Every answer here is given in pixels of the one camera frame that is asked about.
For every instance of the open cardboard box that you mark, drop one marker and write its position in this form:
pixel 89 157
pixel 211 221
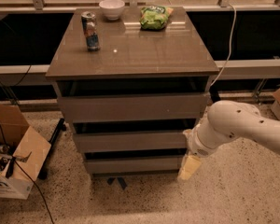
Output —
pixel 28 147

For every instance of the grey bottom drawer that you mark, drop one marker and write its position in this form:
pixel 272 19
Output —
pixel 164 163

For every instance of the grey top drawer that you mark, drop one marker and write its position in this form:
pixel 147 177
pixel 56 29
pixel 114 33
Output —
pixel 129 108

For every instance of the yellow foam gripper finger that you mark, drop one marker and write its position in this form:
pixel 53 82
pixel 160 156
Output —
pixel 189 165

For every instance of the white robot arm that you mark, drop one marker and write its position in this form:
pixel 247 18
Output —
pixel 225 122

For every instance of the black stand leg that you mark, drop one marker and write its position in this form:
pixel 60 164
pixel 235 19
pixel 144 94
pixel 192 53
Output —
pixel 60 127
pixel 215 97

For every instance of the blue drink can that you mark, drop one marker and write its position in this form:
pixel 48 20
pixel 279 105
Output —
pixel 89 25

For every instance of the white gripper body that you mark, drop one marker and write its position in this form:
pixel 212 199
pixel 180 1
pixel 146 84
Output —
pixel 196 146

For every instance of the grey drawer cabinet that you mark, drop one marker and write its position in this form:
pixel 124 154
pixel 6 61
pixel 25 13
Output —
pixel 132 61

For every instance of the grey drawer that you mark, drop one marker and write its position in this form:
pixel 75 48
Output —
pixel 164 163
pixel 129 108
pixel 104 142

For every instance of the black stand leg right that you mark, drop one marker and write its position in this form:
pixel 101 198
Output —
pixel 215 97

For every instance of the black stand leg left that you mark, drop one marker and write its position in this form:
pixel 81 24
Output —
pixel 60 127

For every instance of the grey middle drawer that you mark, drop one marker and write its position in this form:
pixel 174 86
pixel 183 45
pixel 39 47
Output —
pixel 104 142

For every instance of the green chip bag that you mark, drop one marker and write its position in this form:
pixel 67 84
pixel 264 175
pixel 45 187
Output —
pixel 155 17

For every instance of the white bowl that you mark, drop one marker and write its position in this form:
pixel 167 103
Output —
pixel 112 9

